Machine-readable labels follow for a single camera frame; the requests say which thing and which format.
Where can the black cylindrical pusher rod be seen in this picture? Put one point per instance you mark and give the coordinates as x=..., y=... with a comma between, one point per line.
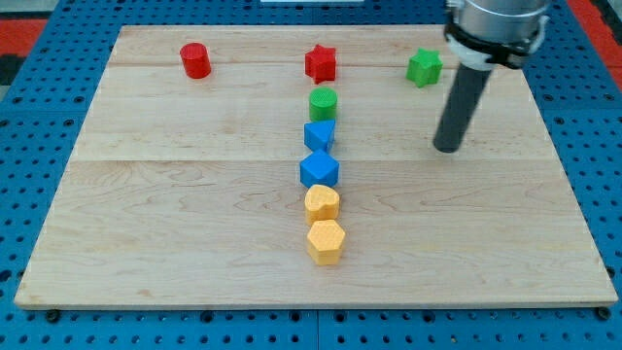
x=460, y=106

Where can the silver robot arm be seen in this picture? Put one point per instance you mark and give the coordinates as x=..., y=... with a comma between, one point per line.
x=486, y=33

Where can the yellow hexagon block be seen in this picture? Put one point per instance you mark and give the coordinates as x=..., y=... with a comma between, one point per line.
x=325, y=241

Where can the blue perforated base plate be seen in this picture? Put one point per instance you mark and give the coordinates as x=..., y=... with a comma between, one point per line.
x=57, y=76

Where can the red cylinder block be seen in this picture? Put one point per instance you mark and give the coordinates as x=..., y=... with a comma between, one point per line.
x=195, y=59

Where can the blue triangle block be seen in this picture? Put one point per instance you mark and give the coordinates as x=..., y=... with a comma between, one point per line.
x=319, y=135

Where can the blue cube block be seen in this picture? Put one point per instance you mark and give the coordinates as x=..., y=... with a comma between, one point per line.
x=319, y=168

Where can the red star block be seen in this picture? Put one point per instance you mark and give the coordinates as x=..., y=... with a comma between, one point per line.
x=320, y=64

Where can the green cylinder block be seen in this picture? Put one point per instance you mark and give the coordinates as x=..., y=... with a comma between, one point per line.
x=322, y=104

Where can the light wooden board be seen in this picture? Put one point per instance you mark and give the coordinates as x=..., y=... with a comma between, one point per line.
x=184, y=193

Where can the green star block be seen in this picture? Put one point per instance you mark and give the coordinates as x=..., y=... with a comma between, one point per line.
x=424, y=68

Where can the yellow heart block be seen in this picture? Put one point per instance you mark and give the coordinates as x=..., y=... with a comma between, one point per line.
x=321, y=203

